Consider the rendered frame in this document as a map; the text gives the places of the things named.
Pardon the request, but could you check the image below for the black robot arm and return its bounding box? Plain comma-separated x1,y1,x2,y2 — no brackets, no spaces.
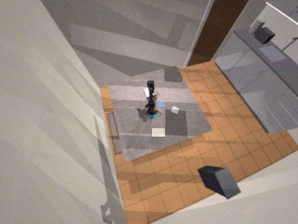
146,80,155,114

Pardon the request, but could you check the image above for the cream flat box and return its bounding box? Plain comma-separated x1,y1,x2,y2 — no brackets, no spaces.
152,128,165,137

